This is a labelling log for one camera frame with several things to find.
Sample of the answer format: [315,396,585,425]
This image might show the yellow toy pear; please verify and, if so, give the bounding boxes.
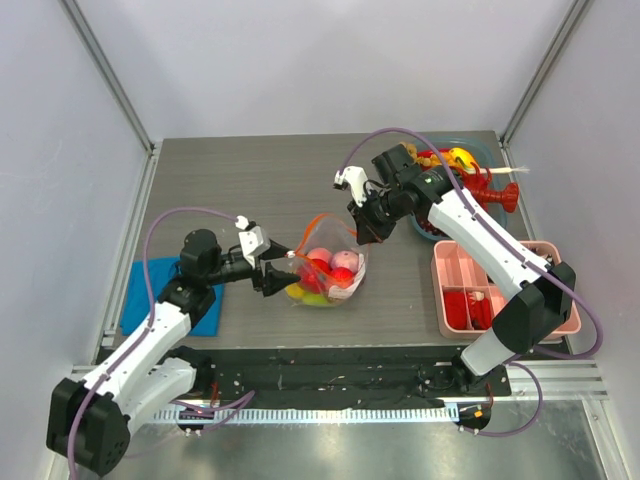
[285,283,305,300]

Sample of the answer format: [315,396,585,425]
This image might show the purple toy onion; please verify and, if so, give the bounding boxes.
[330,250,360,273]

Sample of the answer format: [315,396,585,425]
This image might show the green toy apple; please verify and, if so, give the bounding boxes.
[302,293,330,307]

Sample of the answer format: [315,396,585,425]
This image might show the red toy bell pepper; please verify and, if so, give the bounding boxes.
[296,259,331,294]

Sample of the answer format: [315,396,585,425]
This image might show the pink toy peach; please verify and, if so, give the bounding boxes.
[307,247,333,271]

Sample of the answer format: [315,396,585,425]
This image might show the clear orange zip bag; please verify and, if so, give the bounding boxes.
[285,213,369,307]

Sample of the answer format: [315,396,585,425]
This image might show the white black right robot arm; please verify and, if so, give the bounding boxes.
[334,145,576,395]

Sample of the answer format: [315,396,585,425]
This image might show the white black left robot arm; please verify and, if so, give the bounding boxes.
[46,225,299,478]

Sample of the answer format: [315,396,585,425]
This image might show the brown longan bunch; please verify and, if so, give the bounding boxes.
[404,143,418,158]

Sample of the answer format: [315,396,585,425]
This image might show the yellow toy pepper pieces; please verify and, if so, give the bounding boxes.
[416,150,451,171]

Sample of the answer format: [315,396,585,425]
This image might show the pink compartment tray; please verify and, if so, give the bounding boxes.
[430,240,583,341]

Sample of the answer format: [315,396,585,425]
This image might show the yellow red toy fruit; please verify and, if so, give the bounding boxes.
[449,147,476,172]

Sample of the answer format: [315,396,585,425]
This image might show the red toy lobster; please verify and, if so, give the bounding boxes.
[463,165,520,213]

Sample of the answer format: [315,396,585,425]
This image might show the red toy meat piece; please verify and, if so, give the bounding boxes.
[443,290,468,330]

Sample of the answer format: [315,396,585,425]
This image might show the teal fruit basket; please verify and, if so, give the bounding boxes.
[409,135,511,242]

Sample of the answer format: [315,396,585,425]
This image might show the blue folded t-shirt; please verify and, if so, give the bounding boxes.
[119,256,224,338]

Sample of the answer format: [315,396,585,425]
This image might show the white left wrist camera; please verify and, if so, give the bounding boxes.
[235,215,271,268]

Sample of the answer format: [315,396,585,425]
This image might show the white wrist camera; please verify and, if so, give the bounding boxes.
[333,166,368,207]
[235,215,271,268]

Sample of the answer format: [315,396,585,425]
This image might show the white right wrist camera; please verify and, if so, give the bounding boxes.
[333,166,368,207]

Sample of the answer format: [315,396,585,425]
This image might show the white perforated cable duct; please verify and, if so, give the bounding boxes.
[150,404,459,426]

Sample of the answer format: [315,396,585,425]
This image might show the aluminium frame rail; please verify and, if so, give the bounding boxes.
[63,360,610,402]

